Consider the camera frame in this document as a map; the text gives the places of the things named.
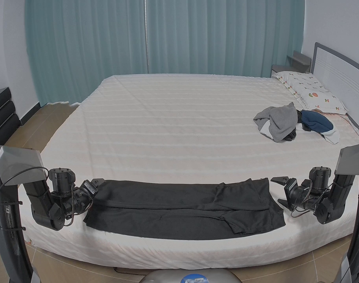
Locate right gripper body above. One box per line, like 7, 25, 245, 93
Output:
284, 178, 315, 211

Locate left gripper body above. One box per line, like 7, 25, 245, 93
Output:
70, 181, 98, 214

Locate black T-shirt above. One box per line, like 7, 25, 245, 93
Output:
83, 178, 286, 241

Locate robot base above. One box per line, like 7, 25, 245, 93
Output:
138, 269, 239, 283

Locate pile of clothes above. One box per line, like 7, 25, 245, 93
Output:
253, 102, 340, 144

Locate bed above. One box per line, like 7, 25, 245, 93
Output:
19, 42, 359, 270

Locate white printed pillow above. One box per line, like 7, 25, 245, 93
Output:
272, 70, 349, 115

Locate black chest of drawers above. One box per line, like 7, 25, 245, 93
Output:
0, 87, 22, 145

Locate grey bedside table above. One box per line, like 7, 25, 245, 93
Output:
271, 50, 312, 76

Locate blue-green curtain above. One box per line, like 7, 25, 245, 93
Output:
146, 0, 305, 77
25, 0, 149, 105

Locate black cable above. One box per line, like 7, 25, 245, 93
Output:
113, 266, 145, 276
0, 166, 49, 203

